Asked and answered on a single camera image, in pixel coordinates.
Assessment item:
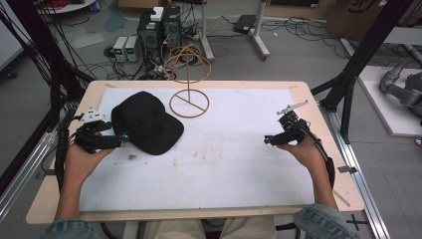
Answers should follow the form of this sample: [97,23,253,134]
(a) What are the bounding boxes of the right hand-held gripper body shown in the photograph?
[274,100,313,146]

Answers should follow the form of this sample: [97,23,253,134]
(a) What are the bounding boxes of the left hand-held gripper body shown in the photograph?
[71,107,122,154]

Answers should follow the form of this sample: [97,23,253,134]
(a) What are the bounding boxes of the black cap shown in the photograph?
[110,91,185,156]

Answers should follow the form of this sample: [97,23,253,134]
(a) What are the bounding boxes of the person's left hand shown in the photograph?
[64,141,114,187]

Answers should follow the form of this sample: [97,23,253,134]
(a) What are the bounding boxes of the person's right hand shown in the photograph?
[276,133,324,173]

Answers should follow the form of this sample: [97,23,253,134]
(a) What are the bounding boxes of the white table mat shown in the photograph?
[79,87,316,212]

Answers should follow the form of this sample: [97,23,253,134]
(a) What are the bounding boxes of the white power supply unit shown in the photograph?
[112,35,129,63]
[124,35,140,64]

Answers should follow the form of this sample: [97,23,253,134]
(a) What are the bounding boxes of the person's left denim sleeve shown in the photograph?
[39,218,102,239]

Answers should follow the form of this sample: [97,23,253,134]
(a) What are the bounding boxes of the person's denim sleeve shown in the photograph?
[39,218,102,239]
[293,202,362,239]

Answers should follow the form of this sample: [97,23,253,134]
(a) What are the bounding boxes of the person's right denim sleeve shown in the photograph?
[293,202,362,239]

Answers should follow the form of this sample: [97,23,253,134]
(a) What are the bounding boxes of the white floor board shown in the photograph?
[357,65,422,137]

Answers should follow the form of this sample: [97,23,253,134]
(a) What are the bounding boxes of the black computer tower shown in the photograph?
[136,10,164,68]
[162,5,183,51]

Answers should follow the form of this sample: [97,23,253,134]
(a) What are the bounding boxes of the person's beige trousers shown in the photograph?
[142,215,277,239]

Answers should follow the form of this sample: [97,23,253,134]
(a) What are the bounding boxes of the black flat box on floor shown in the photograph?
[232,14,259,35]

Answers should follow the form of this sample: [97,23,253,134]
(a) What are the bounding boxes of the cardboard box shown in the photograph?
[323,0,396,42]

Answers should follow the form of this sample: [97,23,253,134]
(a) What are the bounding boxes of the white box on tower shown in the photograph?
[149,6,165,23]

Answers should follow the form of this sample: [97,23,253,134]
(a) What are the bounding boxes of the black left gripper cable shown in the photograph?
[54,112,83,192]

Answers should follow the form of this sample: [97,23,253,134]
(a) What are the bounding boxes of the wooden wire hat stand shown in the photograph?
[162,43,213,120]

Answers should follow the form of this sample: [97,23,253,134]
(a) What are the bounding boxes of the aluminium rail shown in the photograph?
[0,130,58,223]
[318,101,392,239]

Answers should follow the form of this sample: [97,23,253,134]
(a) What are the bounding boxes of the black metal frame stand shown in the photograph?
[310,0,418,144]
[0,0,97,197]

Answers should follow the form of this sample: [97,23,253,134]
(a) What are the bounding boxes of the white table leg frame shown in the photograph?
[198,0,271,62]

